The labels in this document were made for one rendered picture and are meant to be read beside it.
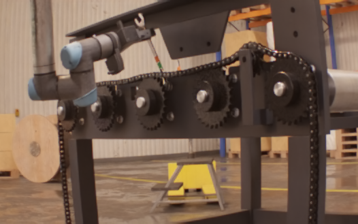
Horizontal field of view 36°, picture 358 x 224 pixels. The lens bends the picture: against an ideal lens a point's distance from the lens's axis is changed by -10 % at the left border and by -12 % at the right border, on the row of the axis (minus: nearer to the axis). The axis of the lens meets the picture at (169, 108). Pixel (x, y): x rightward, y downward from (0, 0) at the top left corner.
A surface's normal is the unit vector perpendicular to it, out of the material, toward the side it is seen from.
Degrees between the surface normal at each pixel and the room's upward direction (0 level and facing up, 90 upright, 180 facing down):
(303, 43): 90
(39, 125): 90
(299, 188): 90
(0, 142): 90
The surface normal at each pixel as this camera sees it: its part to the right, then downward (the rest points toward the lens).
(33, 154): -0.43, 0.00
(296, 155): -0.80, 0.02
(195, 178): -0.01, -0.03
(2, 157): 0.53, -0.04
